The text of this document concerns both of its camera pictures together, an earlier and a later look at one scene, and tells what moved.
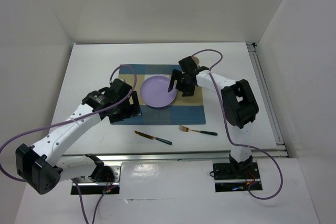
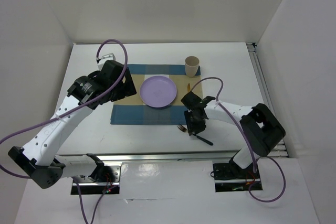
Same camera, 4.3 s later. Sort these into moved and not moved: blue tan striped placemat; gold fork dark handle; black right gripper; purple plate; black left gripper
Moved: black right gripper; black left gripper; gold fork dark handle
Not moved: blue tan striped placemat; purple plate
